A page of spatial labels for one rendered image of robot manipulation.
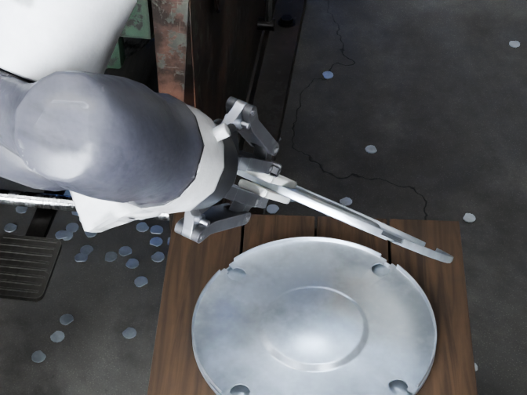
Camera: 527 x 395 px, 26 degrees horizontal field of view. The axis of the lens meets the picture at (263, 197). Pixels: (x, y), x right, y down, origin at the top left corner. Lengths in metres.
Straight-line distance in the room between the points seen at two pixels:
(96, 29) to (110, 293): 1.10
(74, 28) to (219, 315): 0.63
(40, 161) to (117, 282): 1.16
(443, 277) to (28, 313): 0.74
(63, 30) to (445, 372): 0.71
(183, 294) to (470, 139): 0.91
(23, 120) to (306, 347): 0.65
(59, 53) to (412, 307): 0.70
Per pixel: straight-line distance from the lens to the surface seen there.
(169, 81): 1.52
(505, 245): 2.00
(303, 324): 1.36
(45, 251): 1.75
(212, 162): 0.87
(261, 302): 1.39
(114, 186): 0.77
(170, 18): 1.46
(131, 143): 0.76
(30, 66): 0.82
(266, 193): 1.07
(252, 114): 0.97
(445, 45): 2.41
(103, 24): 0.83
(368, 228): 1.09
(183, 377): 1.34
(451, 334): 1.39
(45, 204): 1.81
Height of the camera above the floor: 1.42
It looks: 44 degrees down
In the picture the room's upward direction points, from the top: straight up
